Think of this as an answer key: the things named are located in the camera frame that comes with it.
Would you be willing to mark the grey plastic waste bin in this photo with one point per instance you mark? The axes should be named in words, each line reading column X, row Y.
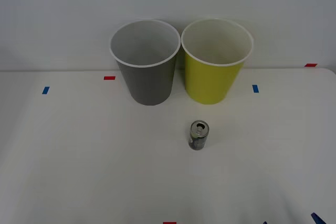
column 147, row 85

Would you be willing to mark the dark drink can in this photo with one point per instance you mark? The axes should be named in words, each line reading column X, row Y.
column 198, row 141

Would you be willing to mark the yellow-green plastic waste bin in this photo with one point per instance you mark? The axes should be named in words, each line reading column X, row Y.
column 210, row 82

